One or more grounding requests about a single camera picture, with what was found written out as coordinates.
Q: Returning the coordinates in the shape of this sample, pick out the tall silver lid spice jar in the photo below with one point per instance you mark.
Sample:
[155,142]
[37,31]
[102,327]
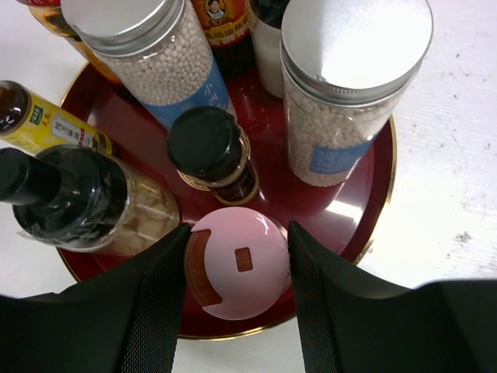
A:
[346,65]

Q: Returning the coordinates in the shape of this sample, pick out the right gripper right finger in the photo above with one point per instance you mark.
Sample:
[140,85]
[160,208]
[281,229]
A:
[352,321]

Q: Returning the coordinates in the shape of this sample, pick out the small yellow label oil bottle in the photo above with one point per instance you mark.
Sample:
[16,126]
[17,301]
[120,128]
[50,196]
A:
[34,124]

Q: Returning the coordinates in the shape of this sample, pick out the red round tray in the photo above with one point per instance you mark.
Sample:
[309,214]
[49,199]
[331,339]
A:
[342,218]

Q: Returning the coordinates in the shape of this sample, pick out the red lid chili sauce jar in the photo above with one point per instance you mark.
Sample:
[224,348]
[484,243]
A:
[49,15]

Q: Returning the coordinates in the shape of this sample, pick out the pink cap small bottle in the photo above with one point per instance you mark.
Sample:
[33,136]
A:
[236,263]

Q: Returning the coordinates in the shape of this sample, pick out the black cap white powder bottle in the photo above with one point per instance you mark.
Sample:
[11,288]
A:
[266,20]

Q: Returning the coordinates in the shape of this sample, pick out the dark cap brown spice shaker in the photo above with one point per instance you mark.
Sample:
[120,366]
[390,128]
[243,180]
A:
[205,143]

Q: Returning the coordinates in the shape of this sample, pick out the silver lid jar blue label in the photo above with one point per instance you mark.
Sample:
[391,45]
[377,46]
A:
[157,49]

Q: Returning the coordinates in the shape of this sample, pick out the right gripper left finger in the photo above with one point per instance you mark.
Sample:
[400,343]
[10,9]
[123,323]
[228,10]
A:
[126,319]

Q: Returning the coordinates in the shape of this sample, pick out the black cap brown spice bottle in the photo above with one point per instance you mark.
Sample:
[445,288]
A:
[85,202]

